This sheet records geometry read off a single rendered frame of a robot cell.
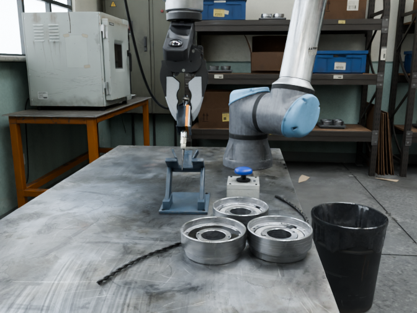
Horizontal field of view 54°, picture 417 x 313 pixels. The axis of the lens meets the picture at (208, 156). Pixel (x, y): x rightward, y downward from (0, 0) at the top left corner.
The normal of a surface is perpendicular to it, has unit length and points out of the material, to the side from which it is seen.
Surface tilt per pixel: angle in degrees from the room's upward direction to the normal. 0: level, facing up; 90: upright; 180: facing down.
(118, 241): 0
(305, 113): 97
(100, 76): 90
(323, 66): 90
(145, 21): 90
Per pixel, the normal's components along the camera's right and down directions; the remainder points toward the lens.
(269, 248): -0.45, 0.20
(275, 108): -0.69, -0.11
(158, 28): -0.10, 0.22
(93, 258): 0.00, -0.97
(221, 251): 0.21, 0.22
